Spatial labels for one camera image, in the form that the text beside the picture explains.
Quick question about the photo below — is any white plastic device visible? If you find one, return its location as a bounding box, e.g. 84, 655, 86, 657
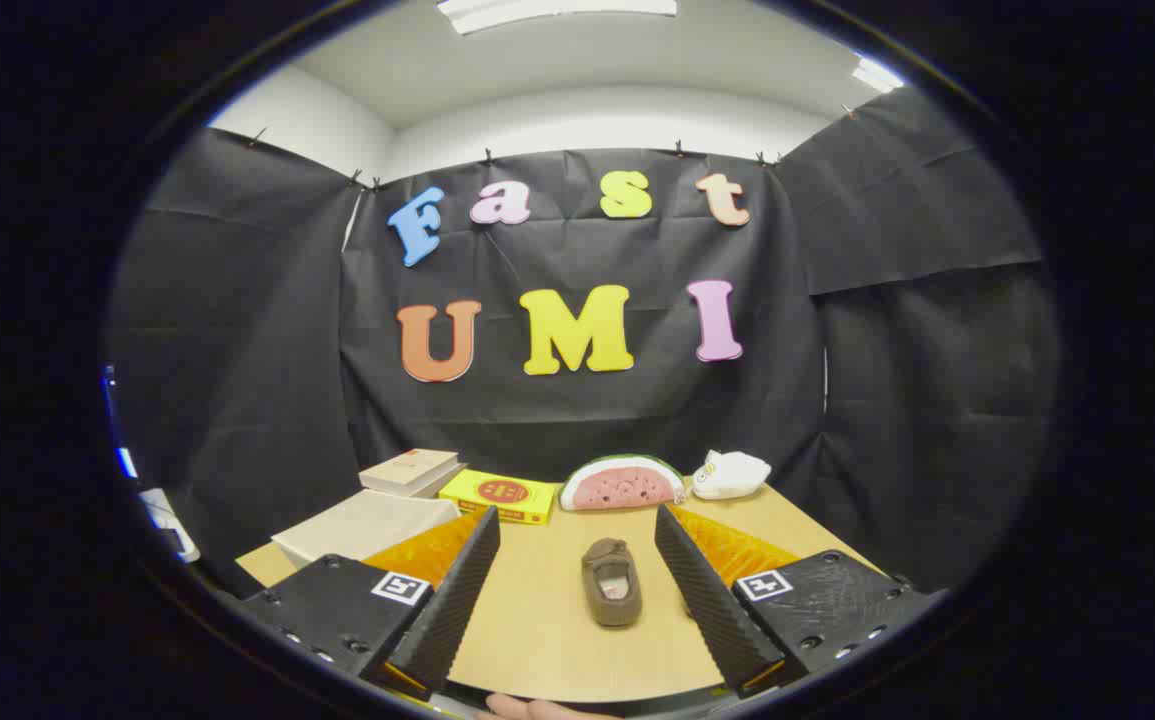
137, 488, 201, 563

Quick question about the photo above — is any yellow book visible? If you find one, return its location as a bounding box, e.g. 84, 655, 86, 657
438, 469, 558, 526

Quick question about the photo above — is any beige storage box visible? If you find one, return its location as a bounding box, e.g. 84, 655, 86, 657
270, 489, 461, 569

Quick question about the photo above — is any white plush toy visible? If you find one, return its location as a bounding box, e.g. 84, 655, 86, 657
691, 450, 772, 501

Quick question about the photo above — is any small ceiling light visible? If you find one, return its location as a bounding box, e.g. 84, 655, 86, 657
852, 55, 906, 94

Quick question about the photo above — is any long ceiling light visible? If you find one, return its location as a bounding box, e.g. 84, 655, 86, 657
437, 0, 679, 36

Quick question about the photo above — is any brown fuzzy shoe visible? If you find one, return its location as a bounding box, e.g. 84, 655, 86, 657
581, 538, 644, 628

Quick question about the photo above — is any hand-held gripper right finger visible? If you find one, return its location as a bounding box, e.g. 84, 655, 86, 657
653, 503, 941, 699

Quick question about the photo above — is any black backdrop cloth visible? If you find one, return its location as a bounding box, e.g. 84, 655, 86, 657
107, 85, 1063, 601

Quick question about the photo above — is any white book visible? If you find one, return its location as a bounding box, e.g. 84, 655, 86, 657
407, 462, 468, 499

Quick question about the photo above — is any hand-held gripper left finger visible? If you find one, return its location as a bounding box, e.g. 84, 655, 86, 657
237, 505, 501, 699

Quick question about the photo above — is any watermelon slice plush toy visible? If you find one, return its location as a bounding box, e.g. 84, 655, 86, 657
558, 455, 687, 512

